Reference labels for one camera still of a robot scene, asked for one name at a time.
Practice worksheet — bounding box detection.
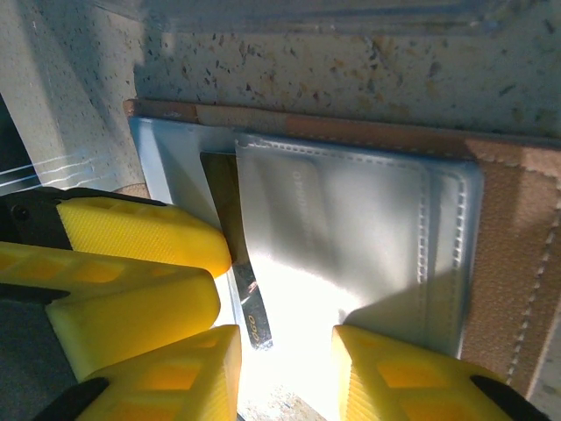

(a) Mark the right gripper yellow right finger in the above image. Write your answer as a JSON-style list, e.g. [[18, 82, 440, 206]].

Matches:
[[330, 324, 547, 421]]

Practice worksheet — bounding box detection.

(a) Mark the pale grey credit card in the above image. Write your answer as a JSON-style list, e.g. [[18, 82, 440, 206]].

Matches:
[[262, 160, 334, 264]]

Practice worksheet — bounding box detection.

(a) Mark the brown leather card holder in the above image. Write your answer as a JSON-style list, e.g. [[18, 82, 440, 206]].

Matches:
[[122, 98, 561, 398]]

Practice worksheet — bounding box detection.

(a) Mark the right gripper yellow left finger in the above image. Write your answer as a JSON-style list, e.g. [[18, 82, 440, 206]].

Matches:
[[47, 324, 243, 421]]

